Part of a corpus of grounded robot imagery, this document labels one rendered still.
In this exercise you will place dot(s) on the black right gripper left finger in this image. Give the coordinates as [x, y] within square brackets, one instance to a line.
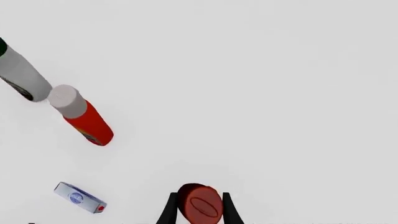
[168, 212]

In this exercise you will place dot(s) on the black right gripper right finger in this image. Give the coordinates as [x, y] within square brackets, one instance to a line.
[231, 211]

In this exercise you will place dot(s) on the red-brown sauce bottle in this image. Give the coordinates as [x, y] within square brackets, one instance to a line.
[203, 205]

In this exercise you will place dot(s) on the small white printed box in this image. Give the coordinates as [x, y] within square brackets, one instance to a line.
[79, 198]

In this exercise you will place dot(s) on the red bottle with white cap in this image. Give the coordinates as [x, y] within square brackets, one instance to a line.
[84, 115]

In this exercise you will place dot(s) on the white bottle with green cap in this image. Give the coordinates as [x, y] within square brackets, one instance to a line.
[21, 72]

